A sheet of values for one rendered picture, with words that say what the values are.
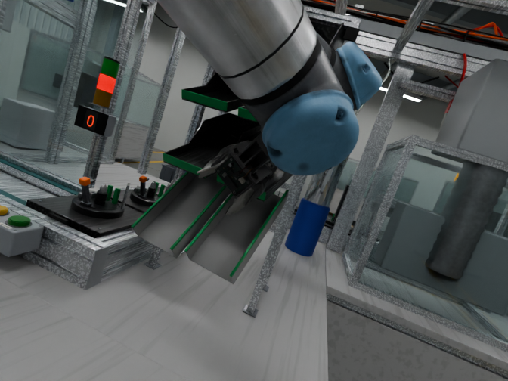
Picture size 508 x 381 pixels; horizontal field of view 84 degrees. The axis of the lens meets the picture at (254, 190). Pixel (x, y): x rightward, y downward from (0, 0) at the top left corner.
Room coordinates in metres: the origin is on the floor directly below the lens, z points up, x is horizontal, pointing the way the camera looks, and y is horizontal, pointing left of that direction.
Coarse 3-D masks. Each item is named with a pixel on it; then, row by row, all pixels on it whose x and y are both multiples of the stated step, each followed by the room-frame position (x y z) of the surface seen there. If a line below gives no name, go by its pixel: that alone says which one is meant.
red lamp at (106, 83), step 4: (100, 76) 0.94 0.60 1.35; (104, 76) 0.94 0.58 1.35; (108, 76) 0.94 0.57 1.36; (100, 80) 0.94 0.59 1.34; (104, 80) 0.94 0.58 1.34; (108, 80) 0.94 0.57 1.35; (112, 80) 0.95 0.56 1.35; (100, 84) 0.94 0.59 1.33; (104, 84) 0.94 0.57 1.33; (108, 84) 0.95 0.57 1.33; (112, 84) 0.96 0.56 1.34; (100, 88) 0.94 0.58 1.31; (104, 88) 0.94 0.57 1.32; (108, 88) 0.95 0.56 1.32; (112, 88) 0.96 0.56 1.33; (112, 92) 0.97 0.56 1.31
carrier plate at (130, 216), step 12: (36, 204) 0.71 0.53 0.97; (48, 204) 0.73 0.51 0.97; (60, 204) 0.76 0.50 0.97; (60, 216) 0.69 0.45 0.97; (72, 216) 0.71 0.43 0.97; (84, 216) 0.73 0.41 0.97; (132, 216) 0.85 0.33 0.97; (84, 228) 0.68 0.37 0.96; (96, 228) 0.69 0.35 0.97; (108, 228) 0.71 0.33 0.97; (120, 228) 0.74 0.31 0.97
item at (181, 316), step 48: (48, 288) 0.57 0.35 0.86; (96, 288) 0.62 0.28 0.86; (144, 288) 0.68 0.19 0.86; (192, 288) 0.76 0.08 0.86; (240, 288) 0.85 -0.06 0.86; (288, 288) 0.97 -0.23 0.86; (144, 336) 0.52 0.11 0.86; (192, 336) 0.57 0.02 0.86; (240, 336) 0.62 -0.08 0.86; (288, 336) 0.69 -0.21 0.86
